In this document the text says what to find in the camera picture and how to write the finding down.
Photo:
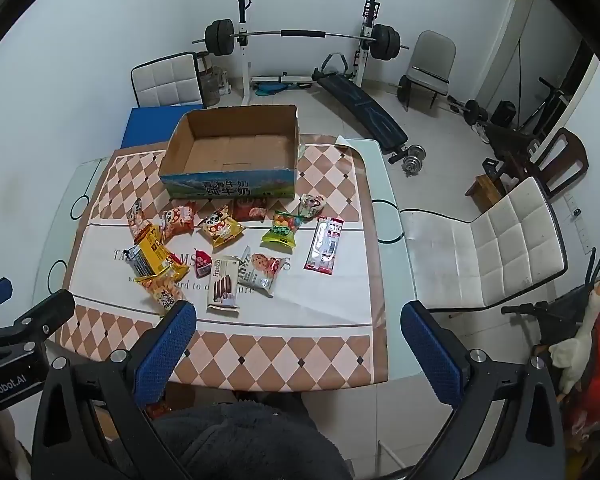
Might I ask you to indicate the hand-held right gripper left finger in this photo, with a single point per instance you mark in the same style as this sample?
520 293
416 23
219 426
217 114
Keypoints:
166 350

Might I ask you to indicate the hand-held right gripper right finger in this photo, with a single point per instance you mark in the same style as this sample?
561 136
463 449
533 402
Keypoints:
430 355

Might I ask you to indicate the yellow pastry snack packet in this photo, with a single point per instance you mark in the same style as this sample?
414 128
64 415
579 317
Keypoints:
165 287

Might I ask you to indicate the white chocolate stick packet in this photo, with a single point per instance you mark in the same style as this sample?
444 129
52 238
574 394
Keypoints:
225 285

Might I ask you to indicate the yellow black snack packet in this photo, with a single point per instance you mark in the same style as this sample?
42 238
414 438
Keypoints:
147 252

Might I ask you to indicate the orange panda snack packet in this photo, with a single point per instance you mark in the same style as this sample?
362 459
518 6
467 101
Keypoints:
177 219
136 217

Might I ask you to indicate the dark red snack packet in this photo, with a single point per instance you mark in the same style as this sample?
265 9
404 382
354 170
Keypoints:
250 208

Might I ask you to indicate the green candy packet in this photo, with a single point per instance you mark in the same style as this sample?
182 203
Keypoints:
281 231

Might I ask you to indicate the cardboard box blue print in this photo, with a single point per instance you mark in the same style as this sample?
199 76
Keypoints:
230 187

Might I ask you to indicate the small red packet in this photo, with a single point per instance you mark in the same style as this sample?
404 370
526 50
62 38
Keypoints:
201 264

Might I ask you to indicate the white quilted chair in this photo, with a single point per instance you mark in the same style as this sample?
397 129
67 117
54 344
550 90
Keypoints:
165 80
485 255

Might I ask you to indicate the person's dark fleece clothing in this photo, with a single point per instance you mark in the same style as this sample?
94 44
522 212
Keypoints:
245 442

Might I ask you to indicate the cookie packet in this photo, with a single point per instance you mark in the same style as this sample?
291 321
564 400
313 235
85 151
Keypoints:
260 270

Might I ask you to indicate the yellow panda snack packet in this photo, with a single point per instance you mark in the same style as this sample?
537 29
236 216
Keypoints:
220 227

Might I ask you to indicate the white goose plush toy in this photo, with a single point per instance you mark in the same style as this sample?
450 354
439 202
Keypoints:
575 342

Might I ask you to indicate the long red white packet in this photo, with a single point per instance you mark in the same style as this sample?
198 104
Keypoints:
325 245

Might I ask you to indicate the small wooden stool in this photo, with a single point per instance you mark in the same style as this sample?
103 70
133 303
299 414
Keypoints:
485 190

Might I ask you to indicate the small white green packet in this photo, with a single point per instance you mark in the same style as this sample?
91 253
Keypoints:
311 205

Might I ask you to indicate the chrome dumbbell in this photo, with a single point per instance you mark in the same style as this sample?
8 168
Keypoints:
414 158

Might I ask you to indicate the blue foam pad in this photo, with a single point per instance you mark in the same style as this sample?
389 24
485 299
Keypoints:
142 127

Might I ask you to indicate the brown wooden chair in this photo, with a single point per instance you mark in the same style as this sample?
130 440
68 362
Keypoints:
562 152

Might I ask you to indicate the black dumbbell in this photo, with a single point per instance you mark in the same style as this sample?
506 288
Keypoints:
472 111

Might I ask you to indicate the black sit-up bench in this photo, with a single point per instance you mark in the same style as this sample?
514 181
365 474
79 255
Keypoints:
362 105

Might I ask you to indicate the black exercise machine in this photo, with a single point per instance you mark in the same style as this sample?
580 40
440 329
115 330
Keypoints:
545 110

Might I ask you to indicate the grey chair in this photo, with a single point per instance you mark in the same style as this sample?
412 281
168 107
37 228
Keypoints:
430 60

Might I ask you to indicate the white barbell rack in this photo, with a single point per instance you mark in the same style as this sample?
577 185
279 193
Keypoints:
242 65

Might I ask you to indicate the barbell with black plates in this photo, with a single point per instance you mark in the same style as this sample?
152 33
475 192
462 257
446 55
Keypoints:
300 34

